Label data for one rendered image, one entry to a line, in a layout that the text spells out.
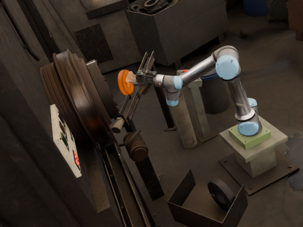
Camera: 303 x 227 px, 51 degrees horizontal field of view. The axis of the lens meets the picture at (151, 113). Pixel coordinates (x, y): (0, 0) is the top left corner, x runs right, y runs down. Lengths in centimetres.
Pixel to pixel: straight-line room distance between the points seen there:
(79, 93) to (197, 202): 72
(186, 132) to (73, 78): 143
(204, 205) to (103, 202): 47
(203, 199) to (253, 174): 85
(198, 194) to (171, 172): 103
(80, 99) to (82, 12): 290
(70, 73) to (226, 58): 81
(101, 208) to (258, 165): 130
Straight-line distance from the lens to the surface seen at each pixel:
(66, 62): 138
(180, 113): 245
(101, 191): 136
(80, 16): 417
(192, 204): 152
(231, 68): 172
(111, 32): 419
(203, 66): 191
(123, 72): 193
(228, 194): 136
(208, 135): 275
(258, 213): 219
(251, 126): 193
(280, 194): 228
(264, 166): 234
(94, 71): 142
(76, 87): 132
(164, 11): 364
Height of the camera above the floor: 178
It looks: 33 degrees down
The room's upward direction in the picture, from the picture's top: 20 degrees counter-clockwise
